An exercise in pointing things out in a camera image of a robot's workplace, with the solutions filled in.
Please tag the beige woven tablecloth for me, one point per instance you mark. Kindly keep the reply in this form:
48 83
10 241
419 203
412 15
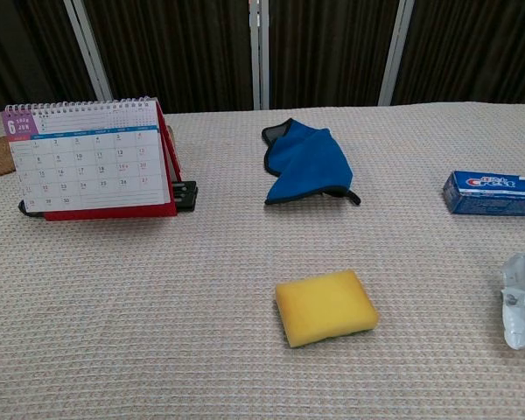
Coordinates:
157 306

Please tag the crumpled white snack bag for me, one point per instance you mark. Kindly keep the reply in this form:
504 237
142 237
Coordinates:
522 306

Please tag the blue microfibre cloth black trim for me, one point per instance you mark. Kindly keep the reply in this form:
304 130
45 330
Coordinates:
306 166

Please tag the black plastic clip stand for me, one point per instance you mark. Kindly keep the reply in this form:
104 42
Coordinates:
186 194

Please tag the white desk calendar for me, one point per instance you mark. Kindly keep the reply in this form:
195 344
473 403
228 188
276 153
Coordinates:
92 166

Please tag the yellow sponge green underside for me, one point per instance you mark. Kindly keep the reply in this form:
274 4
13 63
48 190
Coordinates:
324 306

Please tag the white screen frame post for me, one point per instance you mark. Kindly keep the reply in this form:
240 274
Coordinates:
396 52
89 52
259 52

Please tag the blue toothpaste box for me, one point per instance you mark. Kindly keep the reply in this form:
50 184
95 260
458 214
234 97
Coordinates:
490 199

